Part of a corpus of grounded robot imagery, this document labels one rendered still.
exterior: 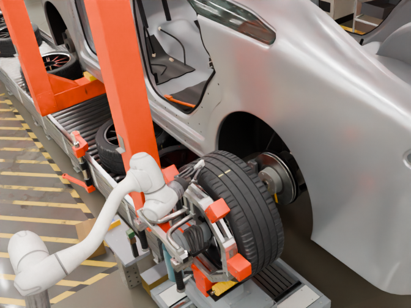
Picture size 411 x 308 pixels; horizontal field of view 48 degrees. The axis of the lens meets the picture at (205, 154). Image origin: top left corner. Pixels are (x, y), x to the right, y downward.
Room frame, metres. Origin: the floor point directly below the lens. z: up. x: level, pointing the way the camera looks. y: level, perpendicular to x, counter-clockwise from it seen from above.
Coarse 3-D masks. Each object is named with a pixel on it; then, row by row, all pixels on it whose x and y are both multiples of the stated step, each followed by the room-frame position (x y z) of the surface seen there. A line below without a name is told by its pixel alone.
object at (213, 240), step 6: (198, 186) 1.76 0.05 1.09; (204, 192) 1.77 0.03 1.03; (180, 198) 1.93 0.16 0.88; (216, 222) 1.69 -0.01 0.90; (228, 222) 1.57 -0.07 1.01; (228, 228) 1.61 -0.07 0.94; (222, 234) 1.65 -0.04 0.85; (210, 240) 1.78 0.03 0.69; (216, 240) 1.71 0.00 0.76; (234, 240) 1.54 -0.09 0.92; (210, 246) 1.80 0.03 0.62; (216, 246) 1.80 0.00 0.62; (210, 252) 1.76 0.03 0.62; (216, 252) 1.76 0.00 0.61; (216, 258) 1.71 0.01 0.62
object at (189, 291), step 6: (192, 276) 1.98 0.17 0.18; (186, 282) 1.96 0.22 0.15; (192, 282) 1.94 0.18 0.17; (186, 288) 1.90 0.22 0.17; (192, 288) 1.91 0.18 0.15; (186, 294) 1.91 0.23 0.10; (192, 294) 1.87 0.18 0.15; (198, 294) 1.87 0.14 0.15; (192, 300) 1.85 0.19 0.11; (198, 300) 1.82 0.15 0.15; (198, 306) 1.79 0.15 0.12; (204, 306) 1.77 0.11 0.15; (276, 306) 1.72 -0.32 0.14
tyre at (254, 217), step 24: (216, 168) 1.77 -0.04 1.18; (240, 168) 1.76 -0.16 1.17; (216, 192) 1.63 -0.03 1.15; (240, 192) 1.64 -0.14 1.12; (264, 192) 1.65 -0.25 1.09; (240, 216) 1.54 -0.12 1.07; (264, 216) 1.57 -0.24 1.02; (240, 240) 1.49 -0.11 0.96; (264, 240) 1.51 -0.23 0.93; (216, 264) 1.69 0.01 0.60; (264, 264) 1.51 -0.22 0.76
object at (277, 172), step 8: (264, 152) 2.13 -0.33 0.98; (256, 160) 2.15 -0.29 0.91; (264, 160) 2.09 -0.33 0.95; (272, 160) 2.04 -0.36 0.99; (280, 160) 2.01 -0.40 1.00; (264, 168) 2.10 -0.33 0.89; (272, 168) 2.04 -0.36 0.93; (280, 168) 1.98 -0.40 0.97; (288, 168) 1.97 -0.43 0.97; (264, 176) 2.03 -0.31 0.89; (272, 176) 1.99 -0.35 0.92; (280, 176) 1.98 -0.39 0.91; (288, 176) 1.93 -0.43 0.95; (272, 184) 1.97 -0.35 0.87; (280, 184) 1.97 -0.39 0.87; (288, 184) 1.93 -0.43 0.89; (272, 192) 1.98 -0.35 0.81; (280, 192) 1.98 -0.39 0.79; (288, 192) 1.93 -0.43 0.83; (280, 200) 1.99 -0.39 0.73; (288, 200) 1.93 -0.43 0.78
